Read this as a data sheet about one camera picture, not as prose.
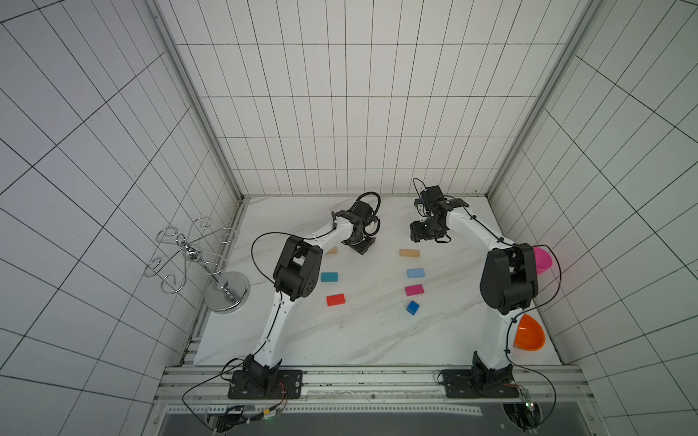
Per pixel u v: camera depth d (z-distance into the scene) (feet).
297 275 1.95
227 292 2.93
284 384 2.36
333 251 3.27
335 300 2.87
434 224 2.39
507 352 1.96
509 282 1.68
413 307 2.80
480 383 2.15
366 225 2.99
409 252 3.27
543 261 2.75
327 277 3.09
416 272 3.12
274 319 2.02
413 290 2.96
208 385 2.00
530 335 2.60
